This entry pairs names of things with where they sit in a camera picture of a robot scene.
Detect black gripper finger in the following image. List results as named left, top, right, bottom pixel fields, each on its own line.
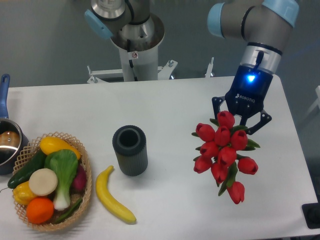
left=211, top=96, right=226, bottom=119
left=244, top=109, right=272, bottom=135

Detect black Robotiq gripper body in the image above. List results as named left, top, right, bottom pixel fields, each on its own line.
left=225, top=65, right=273, bottom=118

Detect red tulip bouquet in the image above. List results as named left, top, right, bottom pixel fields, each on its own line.
left=192, top=111, right=260, bottom=204

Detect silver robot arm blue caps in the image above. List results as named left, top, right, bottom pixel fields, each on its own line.
left=84, top=0, right=299, bottom=135

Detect dark grey ribbed vase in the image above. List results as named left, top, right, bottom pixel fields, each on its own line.
left=112, top=125, right=148, bottom=177

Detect black device at table edge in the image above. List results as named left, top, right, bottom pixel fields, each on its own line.
left=301, top=202, right=320, bottom=229

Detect yellow banana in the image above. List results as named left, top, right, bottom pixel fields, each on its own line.
left=95, top=165, right=137, bottom=225

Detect purple red onion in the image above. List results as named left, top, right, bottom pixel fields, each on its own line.
left=71, top=164, right=87, bottom=191

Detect green bok choy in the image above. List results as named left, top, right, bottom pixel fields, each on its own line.
left=44, top=149, right=78, bottom=211

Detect yellow squash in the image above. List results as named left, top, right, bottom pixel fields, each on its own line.
left=39, top=136, right=81, bottom=160

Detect green bean pod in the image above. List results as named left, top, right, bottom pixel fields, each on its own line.
left=54, top=198, right=83, bottom=224

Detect woven wicker basket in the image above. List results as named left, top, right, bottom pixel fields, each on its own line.
left=13, top=132, right=92, bottom=232

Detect white round radish slice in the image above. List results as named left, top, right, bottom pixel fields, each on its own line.
left=28, top=168, right=58, bottom=196

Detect dark green cucumber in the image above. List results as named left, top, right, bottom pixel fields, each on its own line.
left=7, top=150, right=47, bottom=189

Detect orange fruit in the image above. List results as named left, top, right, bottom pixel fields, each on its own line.
left=26, top=197, right=54, bottom=224

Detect yellow lemon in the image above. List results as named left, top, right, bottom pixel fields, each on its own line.
left=12, top=181, right=38, bottom=206

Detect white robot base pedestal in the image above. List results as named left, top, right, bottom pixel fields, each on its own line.
left=111, top=13, right=165, bottom=82

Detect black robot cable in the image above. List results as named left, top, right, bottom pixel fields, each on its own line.
left=126, top=39, right=139, bottom=82

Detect blue saucepan with handle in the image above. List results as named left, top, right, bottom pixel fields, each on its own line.
left=0, top=74, right=29, bottom=175

